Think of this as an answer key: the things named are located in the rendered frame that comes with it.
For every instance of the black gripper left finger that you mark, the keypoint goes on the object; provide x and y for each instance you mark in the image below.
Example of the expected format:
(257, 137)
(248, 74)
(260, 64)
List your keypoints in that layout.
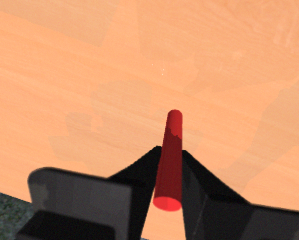
(120, 201)

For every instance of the red peg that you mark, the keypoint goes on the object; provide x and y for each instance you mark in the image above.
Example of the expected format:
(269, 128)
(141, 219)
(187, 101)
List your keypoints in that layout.
(168, 188)

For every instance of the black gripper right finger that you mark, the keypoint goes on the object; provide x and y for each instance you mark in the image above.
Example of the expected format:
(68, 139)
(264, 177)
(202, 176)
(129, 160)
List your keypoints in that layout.
(213, 211)

